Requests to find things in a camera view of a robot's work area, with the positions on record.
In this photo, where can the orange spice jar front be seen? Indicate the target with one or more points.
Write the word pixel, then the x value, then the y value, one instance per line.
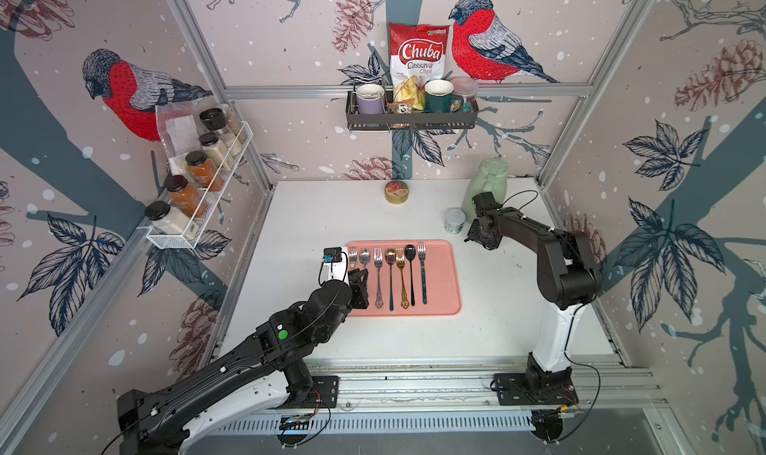
pixel 186 197

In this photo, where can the purple mug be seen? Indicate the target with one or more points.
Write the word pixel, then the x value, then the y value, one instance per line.
pixel 370 99

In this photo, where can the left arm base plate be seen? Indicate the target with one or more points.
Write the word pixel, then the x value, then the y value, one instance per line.
pixel 324 390

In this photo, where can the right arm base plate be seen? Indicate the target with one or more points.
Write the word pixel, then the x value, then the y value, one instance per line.
pixel 513 389

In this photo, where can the ornate silver fork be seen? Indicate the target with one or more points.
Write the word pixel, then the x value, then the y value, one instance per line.
pixel 378 264

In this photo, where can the black wall shelf basket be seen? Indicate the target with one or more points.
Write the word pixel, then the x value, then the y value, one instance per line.
pixel 410 121

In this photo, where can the clear plastic bag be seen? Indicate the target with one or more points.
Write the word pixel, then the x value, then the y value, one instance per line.
pixel 179 128

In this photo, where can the black spoon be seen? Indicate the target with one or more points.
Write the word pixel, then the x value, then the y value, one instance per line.
pixel 410 254

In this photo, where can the white wire spice rack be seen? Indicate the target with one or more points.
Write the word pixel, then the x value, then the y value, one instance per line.
pixel 174 242

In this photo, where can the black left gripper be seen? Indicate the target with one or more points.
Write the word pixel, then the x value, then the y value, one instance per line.
pixel 360 290

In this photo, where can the red Chuba chips bag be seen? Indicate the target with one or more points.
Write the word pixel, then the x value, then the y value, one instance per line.
pixel 417 56

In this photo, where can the pink lidded clear container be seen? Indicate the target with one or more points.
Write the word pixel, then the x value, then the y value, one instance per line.
pixel 467 88

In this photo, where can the white handled steel spoon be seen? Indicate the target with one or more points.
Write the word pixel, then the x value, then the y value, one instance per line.
pixel 364 258

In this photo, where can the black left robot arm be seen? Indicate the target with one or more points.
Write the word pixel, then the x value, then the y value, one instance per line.
pixel 265 371

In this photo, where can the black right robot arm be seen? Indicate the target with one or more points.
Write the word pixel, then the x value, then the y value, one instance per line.
pixel 568 278

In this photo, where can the gold fork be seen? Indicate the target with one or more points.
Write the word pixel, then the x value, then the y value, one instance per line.
pixel 400 263

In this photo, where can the round gold tin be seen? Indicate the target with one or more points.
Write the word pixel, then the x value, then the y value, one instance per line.
pixel 396 192

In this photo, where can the pink plastic tray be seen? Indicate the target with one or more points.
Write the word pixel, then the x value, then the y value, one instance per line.
pixel 442 286

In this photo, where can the beige spice jar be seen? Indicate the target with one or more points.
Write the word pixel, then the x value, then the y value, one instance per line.
pixel 216 151

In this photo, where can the white powder spice jar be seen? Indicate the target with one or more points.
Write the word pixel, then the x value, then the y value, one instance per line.
pixel 171 220

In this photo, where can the green thermos jug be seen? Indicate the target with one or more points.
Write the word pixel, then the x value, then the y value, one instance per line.
pixel 492 176

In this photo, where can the orange spice jar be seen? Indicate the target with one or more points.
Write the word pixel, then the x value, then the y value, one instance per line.
pixel 204 171
pixel 186 197

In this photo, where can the gold spoon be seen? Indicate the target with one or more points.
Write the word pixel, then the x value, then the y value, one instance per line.
pixel 390 258

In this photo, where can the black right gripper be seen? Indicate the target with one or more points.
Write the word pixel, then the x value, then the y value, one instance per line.
pixel 471 235

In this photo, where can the black pepper grinder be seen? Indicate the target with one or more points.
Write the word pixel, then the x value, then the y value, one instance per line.
pixel 215 121

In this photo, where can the patterned handle steel fork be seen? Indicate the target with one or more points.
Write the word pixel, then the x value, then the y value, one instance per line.
pixel 352 256

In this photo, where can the dark green mug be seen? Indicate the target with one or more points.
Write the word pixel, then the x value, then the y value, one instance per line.
pixel 440 97

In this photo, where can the brown spice jar back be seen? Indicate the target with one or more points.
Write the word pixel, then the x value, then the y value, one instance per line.
pixel 234 122

